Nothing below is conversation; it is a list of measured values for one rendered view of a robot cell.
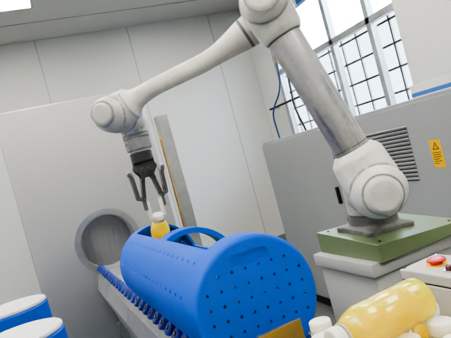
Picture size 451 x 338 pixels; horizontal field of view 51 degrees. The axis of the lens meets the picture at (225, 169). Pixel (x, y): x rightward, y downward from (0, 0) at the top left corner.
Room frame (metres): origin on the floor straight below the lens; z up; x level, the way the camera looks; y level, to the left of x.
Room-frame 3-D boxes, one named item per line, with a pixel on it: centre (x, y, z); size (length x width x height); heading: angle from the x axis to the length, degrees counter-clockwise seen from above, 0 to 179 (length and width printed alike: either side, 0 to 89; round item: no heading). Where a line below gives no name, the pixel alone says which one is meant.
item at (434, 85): (2.55, -1.22, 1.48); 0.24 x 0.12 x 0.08; 28
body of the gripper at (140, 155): (1.61, 0.26, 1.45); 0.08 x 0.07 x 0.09; 113
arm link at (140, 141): (1.61, 0.26, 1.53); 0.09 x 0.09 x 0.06
